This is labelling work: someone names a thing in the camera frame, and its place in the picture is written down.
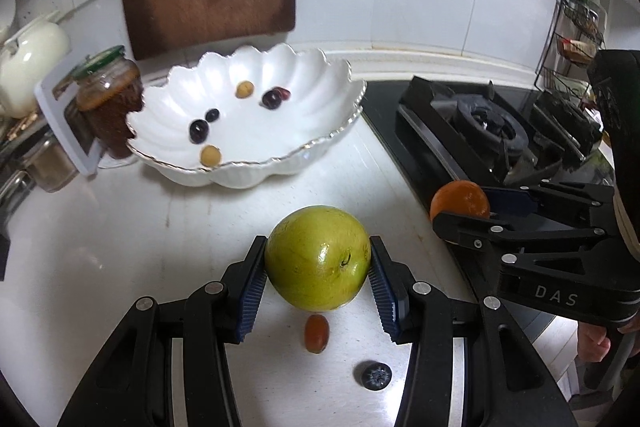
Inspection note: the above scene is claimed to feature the yellow longan fruit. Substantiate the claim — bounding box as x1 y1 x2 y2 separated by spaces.
200 145 222 168

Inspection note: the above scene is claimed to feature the black wire spice rack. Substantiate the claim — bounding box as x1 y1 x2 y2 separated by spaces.
535 0 606 106

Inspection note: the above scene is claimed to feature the green apple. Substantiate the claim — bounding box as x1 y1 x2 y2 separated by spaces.
265 206 371 312

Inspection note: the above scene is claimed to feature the white scalloped fruit bowl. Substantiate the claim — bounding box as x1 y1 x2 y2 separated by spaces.
127 43 367 190

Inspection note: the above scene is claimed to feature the glass jar green lid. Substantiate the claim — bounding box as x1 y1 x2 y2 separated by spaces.
72 46 143 159

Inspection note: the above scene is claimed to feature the white picture frame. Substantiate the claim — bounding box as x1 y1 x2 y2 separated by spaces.
35 48 102 176

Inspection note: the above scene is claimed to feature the dark grape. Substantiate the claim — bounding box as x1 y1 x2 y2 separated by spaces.
262 89 282 110
189 119 209 144

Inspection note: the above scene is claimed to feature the black gas stove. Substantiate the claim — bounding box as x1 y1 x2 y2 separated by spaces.
359 74 616 343

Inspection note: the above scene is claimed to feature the cream ceramic teapot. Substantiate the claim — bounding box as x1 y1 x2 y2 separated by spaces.
1 10 70 119

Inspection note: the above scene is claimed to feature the orange tangerine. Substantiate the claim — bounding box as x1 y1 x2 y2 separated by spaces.
428 180 490 221

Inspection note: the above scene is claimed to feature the red jujube in bowl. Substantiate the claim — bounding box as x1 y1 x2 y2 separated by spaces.
274 87 291 101

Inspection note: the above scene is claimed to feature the red cherry tomato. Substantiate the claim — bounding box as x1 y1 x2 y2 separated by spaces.
304 314 330 355

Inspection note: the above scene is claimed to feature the person right hand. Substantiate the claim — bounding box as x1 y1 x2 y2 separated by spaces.
577 320 640 363

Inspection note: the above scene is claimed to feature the yellow longan in bowl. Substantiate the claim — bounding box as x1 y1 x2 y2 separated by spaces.
235 80 255 98

